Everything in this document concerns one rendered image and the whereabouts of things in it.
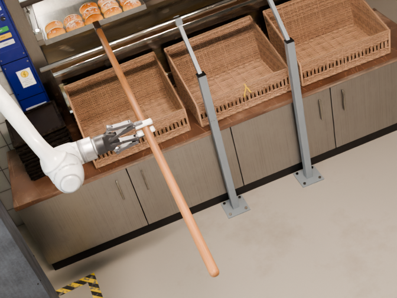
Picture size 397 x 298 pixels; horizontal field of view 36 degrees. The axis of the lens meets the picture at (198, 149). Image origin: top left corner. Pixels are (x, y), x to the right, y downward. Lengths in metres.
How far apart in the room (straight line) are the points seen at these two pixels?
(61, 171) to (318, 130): 1.85
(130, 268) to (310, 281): 1.00
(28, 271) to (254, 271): 1.17
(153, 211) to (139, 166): 0.35
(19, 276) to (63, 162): 0.88
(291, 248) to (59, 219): 1.26
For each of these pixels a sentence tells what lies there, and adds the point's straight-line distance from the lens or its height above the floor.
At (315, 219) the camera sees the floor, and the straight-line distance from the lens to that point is 3.46.
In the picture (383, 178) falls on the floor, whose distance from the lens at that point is 3.66.
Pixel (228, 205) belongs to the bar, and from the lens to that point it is 3.62.
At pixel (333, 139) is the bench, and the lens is 3.67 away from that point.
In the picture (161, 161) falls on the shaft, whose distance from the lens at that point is 2.14.
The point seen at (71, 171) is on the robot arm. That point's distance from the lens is 2.13.
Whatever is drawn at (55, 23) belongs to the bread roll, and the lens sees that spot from 3.30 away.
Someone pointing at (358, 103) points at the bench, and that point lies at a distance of 3.62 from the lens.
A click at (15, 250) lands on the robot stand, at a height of 0.74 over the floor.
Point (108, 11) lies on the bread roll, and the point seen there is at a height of 1.23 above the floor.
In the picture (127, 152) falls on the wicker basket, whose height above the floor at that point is 0.61.
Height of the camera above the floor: 2.56
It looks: 39 degrees down
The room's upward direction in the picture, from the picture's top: 16 degrees counter-clockwise
